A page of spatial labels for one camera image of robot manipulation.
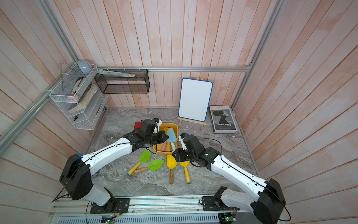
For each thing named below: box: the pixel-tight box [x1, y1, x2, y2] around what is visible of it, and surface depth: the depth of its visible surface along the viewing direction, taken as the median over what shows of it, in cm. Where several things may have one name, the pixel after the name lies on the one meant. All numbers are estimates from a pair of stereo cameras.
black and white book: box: [208, 105, 238, 134], surface depth 109 cm
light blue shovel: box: [166, 127, 178, 153], surface depth 85 cm
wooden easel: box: [177, 116, 207, 132], surface depth 106 cm
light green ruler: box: [97, 68, 136, 78], surface depth 92 cm
